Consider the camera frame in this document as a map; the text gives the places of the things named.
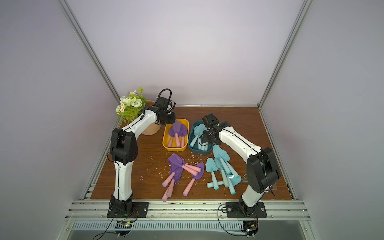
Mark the beige flower pot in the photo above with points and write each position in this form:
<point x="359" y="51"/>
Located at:
<point x="153" y="128"/>

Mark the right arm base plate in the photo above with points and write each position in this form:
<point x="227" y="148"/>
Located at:
<point x="241" y="210"/>

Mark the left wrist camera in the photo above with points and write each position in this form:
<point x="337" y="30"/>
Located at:
<point x="165" y="103"/>

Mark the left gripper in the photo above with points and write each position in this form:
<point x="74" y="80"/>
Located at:
<point x="173" y="117"/>

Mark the green plant with white flowers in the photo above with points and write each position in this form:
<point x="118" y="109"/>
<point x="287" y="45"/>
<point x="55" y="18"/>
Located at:
<point x="131" y="106"/>

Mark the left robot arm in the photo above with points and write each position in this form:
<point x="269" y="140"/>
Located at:
<point x="124" y="150"/>

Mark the dark teal storage box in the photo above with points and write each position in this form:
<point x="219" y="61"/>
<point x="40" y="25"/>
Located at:
<point x="195" y="149"/>

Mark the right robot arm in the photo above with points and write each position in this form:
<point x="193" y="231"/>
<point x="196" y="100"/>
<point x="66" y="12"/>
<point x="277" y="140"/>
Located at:
<point x="262" y="166"/>

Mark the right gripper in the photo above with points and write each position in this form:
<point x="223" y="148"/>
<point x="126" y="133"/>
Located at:
<point x="210" y="137"/>

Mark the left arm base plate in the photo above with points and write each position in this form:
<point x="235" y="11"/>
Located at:
<point x="131" y="210"/>

